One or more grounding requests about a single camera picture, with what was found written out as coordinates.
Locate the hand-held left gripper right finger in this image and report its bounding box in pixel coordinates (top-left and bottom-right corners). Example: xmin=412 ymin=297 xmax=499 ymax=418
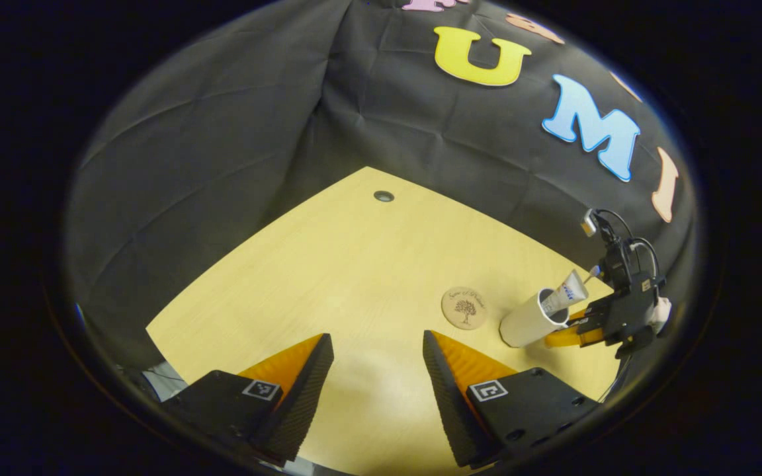
xmin=423 ymin=329 xmax=599 ymax=469

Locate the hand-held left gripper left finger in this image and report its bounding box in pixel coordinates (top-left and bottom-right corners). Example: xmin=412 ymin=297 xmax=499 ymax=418
xmin=156 ymin=333 xmax=335 ymax=465

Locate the white toothpaste tube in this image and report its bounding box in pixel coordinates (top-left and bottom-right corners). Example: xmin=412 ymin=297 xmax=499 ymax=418
xmin=540 ymin=269 xmax=589 ymax=317

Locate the white cup with wooden handle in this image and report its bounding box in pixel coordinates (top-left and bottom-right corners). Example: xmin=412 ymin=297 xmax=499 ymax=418
xmin=499 ymin=288 xmax=570 ymax=348

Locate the round cork coaster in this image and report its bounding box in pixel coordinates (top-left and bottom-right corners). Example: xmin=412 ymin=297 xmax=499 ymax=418
xmin=441 ymin=286 xmax=489 ymax=331

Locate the light wooden desktop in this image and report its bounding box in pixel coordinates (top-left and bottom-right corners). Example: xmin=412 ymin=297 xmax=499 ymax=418
xmin=146 ymin=165 xmax=620 ymax=476

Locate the black backdrop cloth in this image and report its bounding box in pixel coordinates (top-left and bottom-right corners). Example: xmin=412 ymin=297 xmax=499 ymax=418
xmin=63 ymin=0 xmax=699 ymax=397

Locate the black cable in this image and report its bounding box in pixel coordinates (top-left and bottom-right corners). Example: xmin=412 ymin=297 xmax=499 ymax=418
xmin=586 ymin=208 xmax=661 ymax=278

